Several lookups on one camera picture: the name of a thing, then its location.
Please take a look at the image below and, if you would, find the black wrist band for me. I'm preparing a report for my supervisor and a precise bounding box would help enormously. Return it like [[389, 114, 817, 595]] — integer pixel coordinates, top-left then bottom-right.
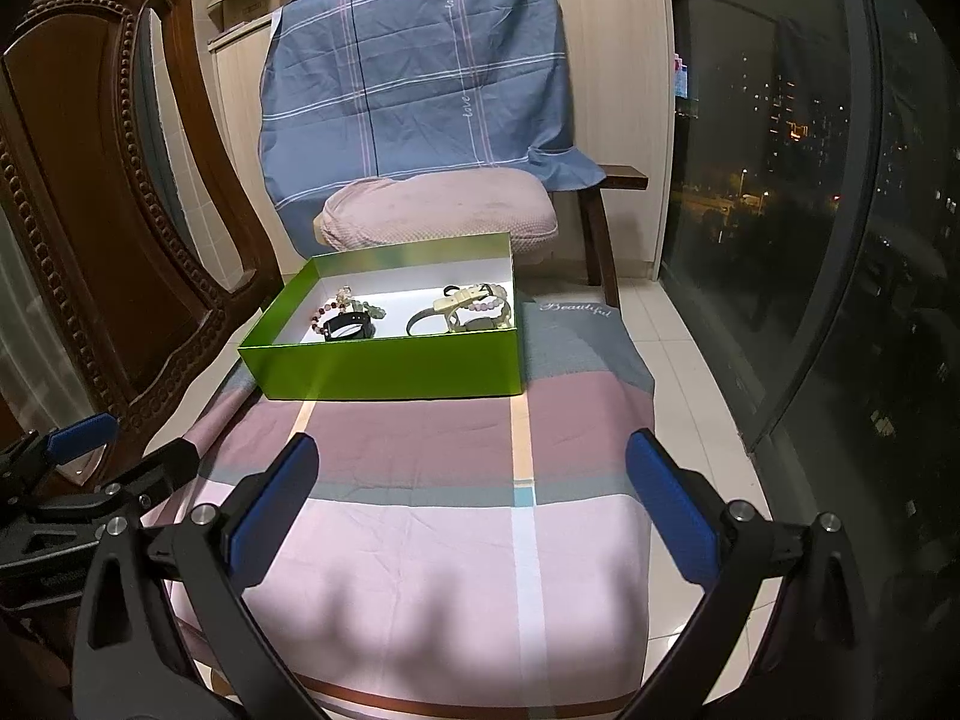
[[320, 310, 376, 343]]

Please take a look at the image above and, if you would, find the green jade silver bracelet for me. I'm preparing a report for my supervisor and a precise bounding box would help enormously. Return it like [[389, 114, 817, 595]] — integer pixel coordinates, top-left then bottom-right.
[[333, 284, 389, 322]]

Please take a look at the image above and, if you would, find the white wrist watch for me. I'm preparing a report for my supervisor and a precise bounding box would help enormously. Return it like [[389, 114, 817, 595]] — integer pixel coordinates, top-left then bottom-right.
[[431, 283, 512, 333]]

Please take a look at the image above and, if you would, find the silver bangle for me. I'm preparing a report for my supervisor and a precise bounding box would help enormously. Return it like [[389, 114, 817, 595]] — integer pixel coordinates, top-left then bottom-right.
[[405, 307, 449, 337]]

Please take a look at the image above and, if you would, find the carved brown wooden chair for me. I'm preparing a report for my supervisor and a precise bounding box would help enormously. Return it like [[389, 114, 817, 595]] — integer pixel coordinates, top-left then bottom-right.
[[2, 0, 283, 491]]

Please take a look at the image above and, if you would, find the pink grey striped cloth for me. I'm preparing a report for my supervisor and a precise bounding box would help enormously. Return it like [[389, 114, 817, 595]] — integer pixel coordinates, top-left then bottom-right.
[[151, 299, 654, 718]]

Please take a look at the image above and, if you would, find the green cardboard box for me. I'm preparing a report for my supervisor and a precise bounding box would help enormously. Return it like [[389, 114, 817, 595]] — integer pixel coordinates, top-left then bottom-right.
[[239, 232, 524, 401]]

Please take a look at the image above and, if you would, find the dark wooden armchair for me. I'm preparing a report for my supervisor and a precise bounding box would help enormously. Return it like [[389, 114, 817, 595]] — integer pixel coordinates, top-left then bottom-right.
[[551, 163, 649, 307]]

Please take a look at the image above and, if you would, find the pink cushion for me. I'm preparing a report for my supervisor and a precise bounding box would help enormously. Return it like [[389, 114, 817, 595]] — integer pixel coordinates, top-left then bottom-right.
[[314, 167, 558, 262]]

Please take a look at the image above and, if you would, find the blue plaid cloth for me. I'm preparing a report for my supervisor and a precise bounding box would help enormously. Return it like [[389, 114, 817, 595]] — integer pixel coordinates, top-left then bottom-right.
[[259, 0, 604, 257]]

